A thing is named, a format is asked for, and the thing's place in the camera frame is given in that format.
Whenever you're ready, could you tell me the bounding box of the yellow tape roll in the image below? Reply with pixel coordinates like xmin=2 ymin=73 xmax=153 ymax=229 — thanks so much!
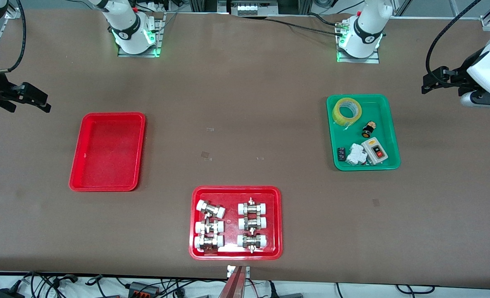
xmin=333 ymin=97 xmax=362 ymax=126

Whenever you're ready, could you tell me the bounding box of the green plastic tray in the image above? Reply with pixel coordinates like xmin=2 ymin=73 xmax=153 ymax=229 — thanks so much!
xmin=326 ymin=94 xmax=401 ymax=171

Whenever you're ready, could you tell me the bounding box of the empty-type red plastic tray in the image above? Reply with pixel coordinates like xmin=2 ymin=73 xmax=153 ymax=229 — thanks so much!
xmin=69 ymin=112 xmax=146 ymax=192

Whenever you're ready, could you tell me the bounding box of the red tray with fittings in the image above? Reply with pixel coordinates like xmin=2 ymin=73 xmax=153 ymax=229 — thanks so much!
xmin=189 ymin=185 xmax=283 ymax=261

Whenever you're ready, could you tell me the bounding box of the white circuit breaker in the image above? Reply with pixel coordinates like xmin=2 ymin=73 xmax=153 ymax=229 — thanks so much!
xmin=346 ymin=143 xmax=369 ymax=166

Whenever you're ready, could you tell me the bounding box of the grey terminal block unit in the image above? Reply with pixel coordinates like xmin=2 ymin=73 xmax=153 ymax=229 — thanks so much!
xmin=230 ymin=0 xmax=279 ymax=16

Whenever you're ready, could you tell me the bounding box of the tilted white-capped brass fitting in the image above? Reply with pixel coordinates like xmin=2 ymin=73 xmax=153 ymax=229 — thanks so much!
xmin=196 ymin=200 xmax=226 ymax=219

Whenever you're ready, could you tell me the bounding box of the white-capped brass pipe fitting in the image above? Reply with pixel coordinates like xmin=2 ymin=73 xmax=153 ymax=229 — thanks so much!
xmin=238 ymin=197 xmax=268 ymax=216
xmin=237 ymin=233 xmax=268 ymax=253
xmin=194 ymin=235 xmax=224 ymax=253
xmin=238 ymin=216 xmax=268 ymax=231
xmin=195 ymin=219 xmax=224 ymax=235

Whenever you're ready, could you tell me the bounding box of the grey orange connector block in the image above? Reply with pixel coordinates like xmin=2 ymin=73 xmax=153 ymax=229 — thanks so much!
xmin=129 ymin=281 xmax=161 ymax=297

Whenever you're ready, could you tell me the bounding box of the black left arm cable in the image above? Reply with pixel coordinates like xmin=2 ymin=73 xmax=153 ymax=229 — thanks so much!
xmin=425 ymin=0 xmax=483 ymax=75

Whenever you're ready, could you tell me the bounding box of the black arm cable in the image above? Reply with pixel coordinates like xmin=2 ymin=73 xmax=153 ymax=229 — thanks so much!
xmin=0 ymin=0 xmax=26 ymax=74
xmin=425 ymin=0 xmax=483 ymax=75

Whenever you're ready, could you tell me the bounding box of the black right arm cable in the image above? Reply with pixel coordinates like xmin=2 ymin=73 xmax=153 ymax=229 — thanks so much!
xmin=0 ymin=0 xmax=26 ymax=74

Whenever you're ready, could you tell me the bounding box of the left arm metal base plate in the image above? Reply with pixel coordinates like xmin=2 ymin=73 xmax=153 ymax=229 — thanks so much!
xmin=337 ymin=17 xmax=380 ymax=64

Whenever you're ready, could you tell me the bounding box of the white switch box red button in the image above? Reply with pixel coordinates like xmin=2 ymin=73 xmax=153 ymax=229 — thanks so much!
xmin=361 ymin=137 xmax=389 ymax=165

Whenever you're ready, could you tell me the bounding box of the black cable on table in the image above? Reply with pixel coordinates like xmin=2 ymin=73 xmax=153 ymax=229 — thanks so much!
xmin=266 ymin=12 xmax=350 ymax=36

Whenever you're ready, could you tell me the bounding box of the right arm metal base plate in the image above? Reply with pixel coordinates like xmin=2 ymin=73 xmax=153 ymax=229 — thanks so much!
xmin=118 ymin=12 xmax=165 ymax=58

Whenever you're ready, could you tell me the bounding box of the black tangled floor cable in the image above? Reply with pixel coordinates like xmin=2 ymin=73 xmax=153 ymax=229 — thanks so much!
xmin=20 ymin=271 xmax=80 ymax=298

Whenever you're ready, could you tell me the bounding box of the black looped floor cable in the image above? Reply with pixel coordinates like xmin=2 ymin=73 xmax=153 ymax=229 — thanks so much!
xmin=396 ymin=284 xmax=437 ymax=295

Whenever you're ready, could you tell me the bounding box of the silver metal mounting bracket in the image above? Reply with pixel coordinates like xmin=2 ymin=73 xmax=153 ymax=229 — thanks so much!
xmin=227 ymin=265 xmax=251 ymax=279

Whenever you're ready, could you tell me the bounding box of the red metal camera post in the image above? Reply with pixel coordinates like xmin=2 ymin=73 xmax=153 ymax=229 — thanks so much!
xmin=218 ymin=266 xmax=248 ymax=298

